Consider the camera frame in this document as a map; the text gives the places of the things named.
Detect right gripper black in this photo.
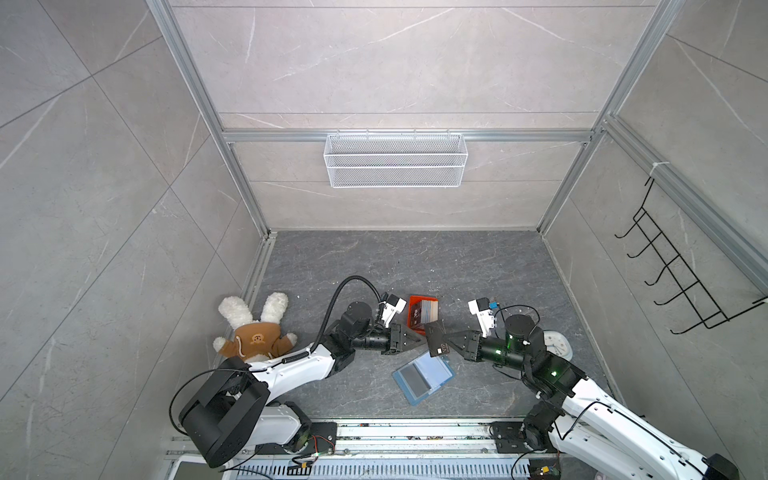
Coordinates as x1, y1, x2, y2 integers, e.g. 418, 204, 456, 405
443, 330, 532, 375

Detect black credit card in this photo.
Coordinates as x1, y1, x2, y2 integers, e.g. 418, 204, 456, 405
400, 364, 431, 398
423, 319, 450, 357

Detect red plastic tray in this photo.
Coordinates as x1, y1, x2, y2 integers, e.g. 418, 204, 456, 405
407, 295, 439, 336

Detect blue leather card holder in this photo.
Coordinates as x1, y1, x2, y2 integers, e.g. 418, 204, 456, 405
392, 352, 455, 406

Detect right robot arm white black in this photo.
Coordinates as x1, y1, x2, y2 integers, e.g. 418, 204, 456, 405
444, 314, 740, 479

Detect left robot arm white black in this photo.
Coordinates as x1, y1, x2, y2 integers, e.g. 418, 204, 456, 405
178, 295, 423, 468

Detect round mint alarm clock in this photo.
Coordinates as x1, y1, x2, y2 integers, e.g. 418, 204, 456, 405
544, 330, 574, 361

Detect white plush bunny toy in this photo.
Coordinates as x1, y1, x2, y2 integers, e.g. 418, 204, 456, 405
213, 292, 298, 362

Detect white tablet device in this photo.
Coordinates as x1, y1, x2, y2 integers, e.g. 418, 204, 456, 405
166, 455, 236, 480

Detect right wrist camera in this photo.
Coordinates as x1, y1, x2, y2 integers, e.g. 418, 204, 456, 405
468, 297, 497, 338

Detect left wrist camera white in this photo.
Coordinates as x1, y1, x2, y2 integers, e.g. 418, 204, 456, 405
377, 293, 407, 328

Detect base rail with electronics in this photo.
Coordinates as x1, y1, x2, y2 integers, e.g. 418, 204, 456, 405
158, 416, 661, 480

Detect white wire mesh basket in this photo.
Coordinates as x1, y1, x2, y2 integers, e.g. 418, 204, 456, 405
323, 133, 469, 189

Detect black wire hook rack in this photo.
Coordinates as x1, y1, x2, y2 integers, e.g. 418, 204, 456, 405
614, 178, 767, 336

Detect aluminium frame rails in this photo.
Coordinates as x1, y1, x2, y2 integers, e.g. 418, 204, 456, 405
148, 1, 767, 290

